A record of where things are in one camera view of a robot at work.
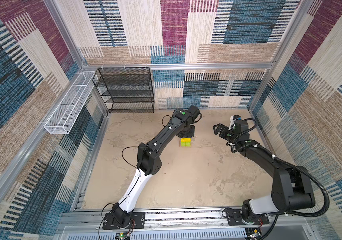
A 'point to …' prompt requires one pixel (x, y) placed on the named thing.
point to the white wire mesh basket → (68, 107)
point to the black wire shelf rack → (126, 90)
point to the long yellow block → (185, 139)
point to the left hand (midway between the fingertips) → (189, 133)
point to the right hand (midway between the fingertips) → (218, 130)
